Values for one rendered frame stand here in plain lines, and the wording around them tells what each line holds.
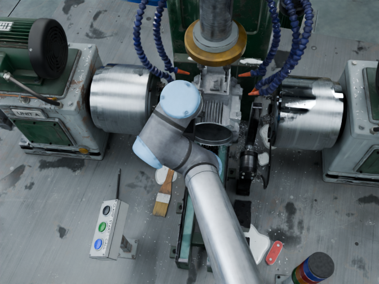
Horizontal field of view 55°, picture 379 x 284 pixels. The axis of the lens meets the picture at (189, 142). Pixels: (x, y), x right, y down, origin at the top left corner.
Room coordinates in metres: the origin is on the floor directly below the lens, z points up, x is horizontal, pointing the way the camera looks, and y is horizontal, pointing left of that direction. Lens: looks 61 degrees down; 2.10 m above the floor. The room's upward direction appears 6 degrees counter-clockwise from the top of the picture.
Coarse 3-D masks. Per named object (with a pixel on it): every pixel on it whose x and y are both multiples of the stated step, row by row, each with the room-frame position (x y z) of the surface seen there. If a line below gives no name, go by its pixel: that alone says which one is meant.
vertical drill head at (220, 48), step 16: (208, 0) 0.73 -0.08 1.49; (224, 0) 0.72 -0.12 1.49; (208, 16) 0.73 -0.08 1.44; (224, 16) 0.72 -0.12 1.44; (192, 32) 0.79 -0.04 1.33; (208, 32) 0.73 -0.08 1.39; (224, 32) 0.72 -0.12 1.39; (240, 32) 0.77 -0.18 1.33; (192, 48) 0.72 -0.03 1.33; (208, 48) 0.70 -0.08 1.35; (224, 48) 0.70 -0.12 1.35; (240, 48) 0.71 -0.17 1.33; (208, 64) 0.68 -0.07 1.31; (224, 64) 0.67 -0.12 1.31
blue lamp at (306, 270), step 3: (306, 261) 0.15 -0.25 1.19; (303, 264) 0.15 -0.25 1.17; (306, 264) 0.14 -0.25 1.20; (303, 267) 0.14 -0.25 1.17; (306, 267) 0.13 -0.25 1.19; (306, 270) 0.13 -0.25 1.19; (309, 270) 0.12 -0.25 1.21; (306, 273) 0.12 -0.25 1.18; (309, 273) 0.12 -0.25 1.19; (309, 276) 0.12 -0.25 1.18; (312, 276) 0.11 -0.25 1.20; (312, 279) 0.11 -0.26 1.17; (315, 279) 0.11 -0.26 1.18; (318, 279) 0.10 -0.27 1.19; (321, 279) 0.10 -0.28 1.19
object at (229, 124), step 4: (196, 76) 0.83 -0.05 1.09; (196, 80) 0.81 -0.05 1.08; (232, 80) 0.79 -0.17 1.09; (236, 80) 0.80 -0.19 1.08; (232, 84) 0.78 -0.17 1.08; (236, 84) 0.78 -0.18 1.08; (196, 120) 0.65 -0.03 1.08; (228, 120) 0.63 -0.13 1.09; (196, 124) 0.63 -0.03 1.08; (228, 124) 0.61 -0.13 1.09; (232, 124) 0.62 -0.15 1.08; (224, 144) 0.61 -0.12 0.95; (228, 144) 0.61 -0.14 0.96
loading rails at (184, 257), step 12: (228, 156) 0.58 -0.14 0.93; (228, 168) 0.58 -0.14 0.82; (180, 204) 0.45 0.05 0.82; (192, 216) 0.37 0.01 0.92; (180, 228) 0.33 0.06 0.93; (192, 228) 0.34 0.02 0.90; (180, 240) 0.29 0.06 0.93; (192, 240) 0.31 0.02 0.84; (180, 252) 0.26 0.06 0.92; (180, 264) 0.23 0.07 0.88
